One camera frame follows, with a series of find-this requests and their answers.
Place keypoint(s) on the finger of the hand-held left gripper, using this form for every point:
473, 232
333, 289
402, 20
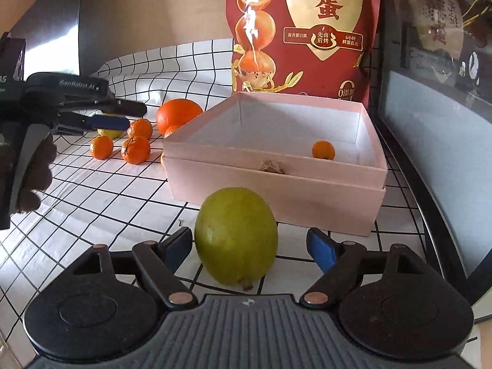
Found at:
127, 107
111, 123

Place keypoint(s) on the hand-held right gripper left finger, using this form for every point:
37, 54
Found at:
177, 243

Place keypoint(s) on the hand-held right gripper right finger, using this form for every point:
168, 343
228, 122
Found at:
321, 250

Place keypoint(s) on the small tangerine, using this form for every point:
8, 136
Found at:
102, 147
140, 128
135, 149
323, 150

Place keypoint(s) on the large orange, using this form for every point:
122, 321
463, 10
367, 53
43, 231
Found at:
177, 113

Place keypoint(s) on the large green lemon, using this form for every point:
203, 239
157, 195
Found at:
236, 236

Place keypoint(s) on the pink cardboard box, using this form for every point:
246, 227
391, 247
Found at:
276, 184

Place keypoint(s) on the person's left hand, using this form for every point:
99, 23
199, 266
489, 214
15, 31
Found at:
40, 169

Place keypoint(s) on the yellow-green lemon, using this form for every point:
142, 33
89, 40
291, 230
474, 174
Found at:
114, 133

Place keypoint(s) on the grey metal appliance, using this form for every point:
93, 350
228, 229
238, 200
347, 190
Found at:
50, 23

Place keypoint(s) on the white black checked tablecloth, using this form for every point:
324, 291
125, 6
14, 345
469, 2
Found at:
115, 200

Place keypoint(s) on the black monitor screen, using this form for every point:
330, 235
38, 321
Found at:
438, 123

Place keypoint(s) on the red snack bag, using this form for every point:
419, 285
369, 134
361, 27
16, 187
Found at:
307, 30

